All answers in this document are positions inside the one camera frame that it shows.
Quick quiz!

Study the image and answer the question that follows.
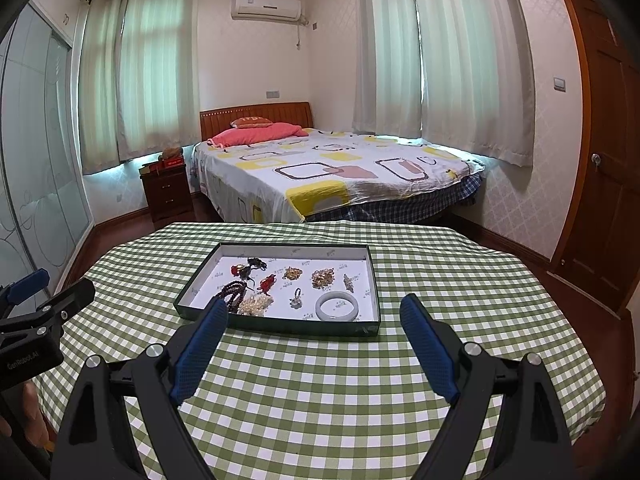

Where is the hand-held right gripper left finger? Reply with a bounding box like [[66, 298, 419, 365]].
[[50, 299, 231, 480]]

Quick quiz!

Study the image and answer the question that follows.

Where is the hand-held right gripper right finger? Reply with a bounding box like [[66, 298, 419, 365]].
[[400, 294, 573, 480]]

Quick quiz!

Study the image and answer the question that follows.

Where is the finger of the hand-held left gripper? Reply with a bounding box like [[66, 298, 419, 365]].
[[0, 280, 96, 343], [0, 268, 50, 306]]

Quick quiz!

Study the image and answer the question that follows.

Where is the white pearl necklace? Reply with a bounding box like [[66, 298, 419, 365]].
[[235, 294, 276, 317]]

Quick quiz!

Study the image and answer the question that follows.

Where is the white jade bangle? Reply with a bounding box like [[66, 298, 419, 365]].
[[315, 292, 360, 322]]

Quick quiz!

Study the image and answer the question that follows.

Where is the dark green jewelry tray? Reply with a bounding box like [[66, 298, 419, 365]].
[[173, 242, 382, 343]]

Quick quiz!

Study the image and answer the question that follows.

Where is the person's left hand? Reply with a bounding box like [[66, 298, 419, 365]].
[[22, 382, 53, 461]]

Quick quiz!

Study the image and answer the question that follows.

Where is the frosted glass sliding wardrobe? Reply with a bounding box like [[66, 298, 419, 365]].
[[0, 2, 96, 306]]

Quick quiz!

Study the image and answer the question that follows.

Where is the green checkered tablecloth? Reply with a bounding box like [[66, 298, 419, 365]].
[[32, 221, 606, 480]]

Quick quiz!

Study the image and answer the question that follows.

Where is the dark wooden nightstand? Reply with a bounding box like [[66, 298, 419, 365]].
[[139, 157, 195, 226]]

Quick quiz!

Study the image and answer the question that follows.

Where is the blue plaid bed sheet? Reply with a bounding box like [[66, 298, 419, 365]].
[[305, 172, 485, 223]]

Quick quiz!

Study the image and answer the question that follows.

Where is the white sheer curtain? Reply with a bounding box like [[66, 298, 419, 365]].
[[79, 0, 132, 176], [407, 0, 536, 168], [351, 0, 426, 136], [117, 0, 201, 161]]

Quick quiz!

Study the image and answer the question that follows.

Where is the patterned white bedspread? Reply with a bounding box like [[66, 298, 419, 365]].
[[192, 127, 486, 223]]

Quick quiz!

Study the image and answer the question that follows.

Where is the pink pillow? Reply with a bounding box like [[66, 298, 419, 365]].
[[207, 123, 308, 148]]

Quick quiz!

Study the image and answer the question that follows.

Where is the wooden door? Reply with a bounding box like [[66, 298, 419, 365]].
[[547, 0, 636, 318]]

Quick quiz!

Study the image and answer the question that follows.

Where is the wooden bed headboard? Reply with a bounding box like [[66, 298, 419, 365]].
[[199, 101, 315, 143]]

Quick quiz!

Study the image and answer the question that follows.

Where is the white air conditioner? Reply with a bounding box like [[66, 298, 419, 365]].
[[231, 0, 304, 23]]

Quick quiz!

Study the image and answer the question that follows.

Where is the dark red bead bracelet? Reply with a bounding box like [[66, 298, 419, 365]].
[[215, 280, 251, 313]]

